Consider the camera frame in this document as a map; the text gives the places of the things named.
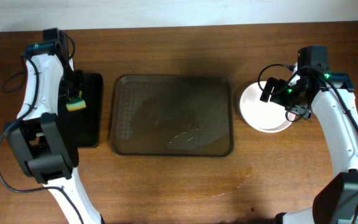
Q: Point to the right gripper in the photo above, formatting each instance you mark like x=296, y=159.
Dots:
x=278, y=85

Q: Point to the green yellow sponge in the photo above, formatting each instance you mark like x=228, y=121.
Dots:
x=76, y=102

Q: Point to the white plate top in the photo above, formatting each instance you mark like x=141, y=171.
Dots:
x=265, y=117

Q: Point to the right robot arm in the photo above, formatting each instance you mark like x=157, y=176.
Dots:
x=334, y=105

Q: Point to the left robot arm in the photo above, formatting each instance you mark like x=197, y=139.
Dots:
x=39, y=137

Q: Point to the black small tray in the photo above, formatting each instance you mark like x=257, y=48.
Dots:
x=84, y=124

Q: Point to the brown serving tray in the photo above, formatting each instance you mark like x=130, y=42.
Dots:
x=172, y=115

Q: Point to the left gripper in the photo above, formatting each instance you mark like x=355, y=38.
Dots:
x=76, y=88

